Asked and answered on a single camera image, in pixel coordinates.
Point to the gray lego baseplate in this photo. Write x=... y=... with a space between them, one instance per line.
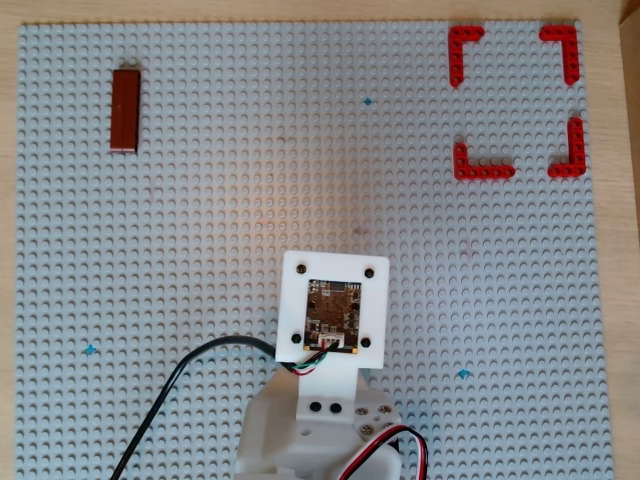
x=250 y=200

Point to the white camera mount with board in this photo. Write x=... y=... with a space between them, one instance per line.
x=295 y=300

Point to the cardboard box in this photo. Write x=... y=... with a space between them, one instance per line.
x=632 y=12

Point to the red L-shaped lego beam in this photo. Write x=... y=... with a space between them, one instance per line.
x=455 y=55
x=576 y=145
x=571 y=55
x=485 y=172

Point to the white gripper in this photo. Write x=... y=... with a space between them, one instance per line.
x=376 y=413

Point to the brown lego beam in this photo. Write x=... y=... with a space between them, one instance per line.
x=125 y=112

